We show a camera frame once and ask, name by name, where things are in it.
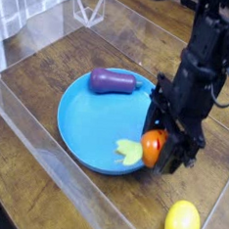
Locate purple toy eggplant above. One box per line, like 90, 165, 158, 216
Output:
89, 68, 143, 94

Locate blue round plate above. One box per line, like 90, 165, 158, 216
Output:
57, 72, 155, 175

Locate clear acrylic enclosure wall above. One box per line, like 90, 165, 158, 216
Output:
0, 0, 229, 229

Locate yellow toy lemon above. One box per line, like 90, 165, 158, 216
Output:
164, 200, 201, 229

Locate orange toy carrot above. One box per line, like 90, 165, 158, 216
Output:
116, 129, 168, 168

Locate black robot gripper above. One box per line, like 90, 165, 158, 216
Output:
142, 0, 229, 175

